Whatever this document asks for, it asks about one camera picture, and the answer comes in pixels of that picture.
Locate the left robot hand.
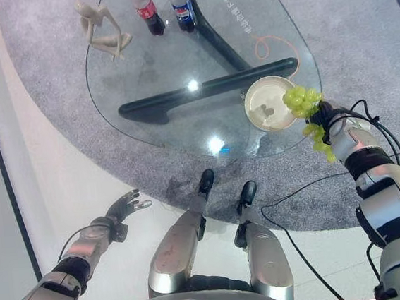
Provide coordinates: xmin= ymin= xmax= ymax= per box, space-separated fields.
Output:
xmin=104 ymin=187 xmax=154 ymax=224

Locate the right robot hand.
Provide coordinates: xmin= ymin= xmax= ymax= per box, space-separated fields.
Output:
xmin=303 ymin=99 xmax=339 ymax=145

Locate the green grape bunch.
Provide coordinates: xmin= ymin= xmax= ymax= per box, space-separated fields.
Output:
xmin=281 ymin=83 xmax=339 ymax=168

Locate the cream round plate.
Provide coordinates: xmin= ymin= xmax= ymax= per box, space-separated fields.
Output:
xmin=241 ymin=73 xmax=303 ymax=134

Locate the left robot leg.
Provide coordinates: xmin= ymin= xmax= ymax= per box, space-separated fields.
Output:
xmin=137 ymin=168 xmax=227 ymax=299

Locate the robot leg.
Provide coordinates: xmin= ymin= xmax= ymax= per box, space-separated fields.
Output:
xmin=228 ymin=176 xmax=296 ymax=300
xmin=137 ymin=168 xmax=227 ymax=299

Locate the grey rug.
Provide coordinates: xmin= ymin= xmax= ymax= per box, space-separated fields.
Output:
xmin=0 ymin=0 xmax=400 ymax=261

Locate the black table base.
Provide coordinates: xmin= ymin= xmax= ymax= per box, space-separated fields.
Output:
xmin=107 ymin=0 xmax=304 ymax=130

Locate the right robot leg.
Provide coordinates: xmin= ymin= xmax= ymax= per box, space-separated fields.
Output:
xmin=228 ymin=176 xmax=296 ymax=300

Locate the beige seated figurine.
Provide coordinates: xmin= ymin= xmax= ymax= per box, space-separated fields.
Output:
xmin=73 ymin=0 xmax=136 ymax=66

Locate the blue label cola bottle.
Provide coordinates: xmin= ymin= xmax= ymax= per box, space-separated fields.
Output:
xmin=163 ymin=0 xmax=199 ymax=37

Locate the red label cola bottle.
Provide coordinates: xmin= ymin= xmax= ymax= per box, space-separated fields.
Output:
xmin=128 ymin=0 xmax=168 ymax=40

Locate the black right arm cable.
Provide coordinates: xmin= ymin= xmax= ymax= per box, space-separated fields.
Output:
xmin=350 ymin=95 xmax=400 ymax=220

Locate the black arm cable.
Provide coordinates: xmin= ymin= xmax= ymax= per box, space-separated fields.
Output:
xmin=53 ymin=224 xmax=99 ymax=264
xmin=350 ymin=95 xmax=400 ymax=220

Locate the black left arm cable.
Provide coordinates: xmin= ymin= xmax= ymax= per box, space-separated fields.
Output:
xmin=53 ymin=224 xmax=99 ymax=264

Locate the orange cable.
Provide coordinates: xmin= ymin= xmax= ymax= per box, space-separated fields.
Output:
xmin=253 ymin=31 xmax=302 ymax=82

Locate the black floor cable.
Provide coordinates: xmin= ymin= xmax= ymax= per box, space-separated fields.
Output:
xmin=255 ymin=152 xmax=400 ymax=300

